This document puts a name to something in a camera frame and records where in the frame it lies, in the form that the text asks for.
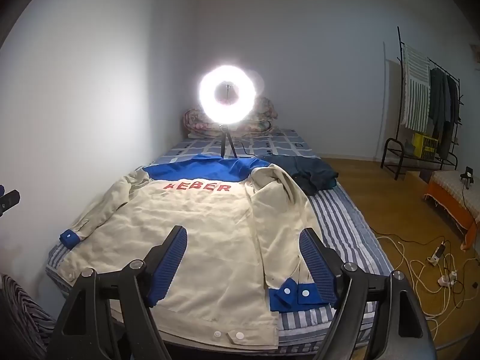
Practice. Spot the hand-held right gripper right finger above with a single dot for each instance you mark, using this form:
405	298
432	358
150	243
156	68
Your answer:
318	266

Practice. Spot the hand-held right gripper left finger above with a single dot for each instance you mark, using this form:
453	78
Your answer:
168	270

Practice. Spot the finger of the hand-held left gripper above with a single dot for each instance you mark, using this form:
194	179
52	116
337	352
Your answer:
9	199

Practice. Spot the cream and blue jacket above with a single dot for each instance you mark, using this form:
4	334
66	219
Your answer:
210	232

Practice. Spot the black metal clothes rack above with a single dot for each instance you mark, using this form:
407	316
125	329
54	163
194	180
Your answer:
399	37

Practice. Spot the striped quilted bedspread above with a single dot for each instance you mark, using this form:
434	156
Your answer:
337	213

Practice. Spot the dark teal garment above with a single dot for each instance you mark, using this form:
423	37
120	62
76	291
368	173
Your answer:
311	174

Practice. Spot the black white striped cloth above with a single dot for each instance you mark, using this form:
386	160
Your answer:
22	315

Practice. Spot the white power strip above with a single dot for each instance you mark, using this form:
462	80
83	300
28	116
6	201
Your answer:
448	278
435	259

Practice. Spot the black charger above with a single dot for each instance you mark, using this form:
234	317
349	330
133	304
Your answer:
442	249

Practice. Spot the black tripod legs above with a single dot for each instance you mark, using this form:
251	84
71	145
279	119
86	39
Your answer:
226	137

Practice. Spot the folded floral quilt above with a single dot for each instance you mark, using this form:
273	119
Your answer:
193	120

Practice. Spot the yellow box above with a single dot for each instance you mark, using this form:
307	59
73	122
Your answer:
425	146

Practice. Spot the small black device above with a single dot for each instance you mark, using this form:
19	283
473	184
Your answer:
467	178

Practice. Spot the dark green hanging jacket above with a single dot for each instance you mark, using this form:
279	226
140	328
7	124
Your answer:
438	101

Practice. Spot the green striped hanging towel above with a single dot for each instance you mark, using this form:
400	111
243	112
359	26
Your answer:
414	82

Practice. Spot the black hanging garment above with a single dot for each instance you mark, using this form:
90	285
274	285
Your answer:
454	97

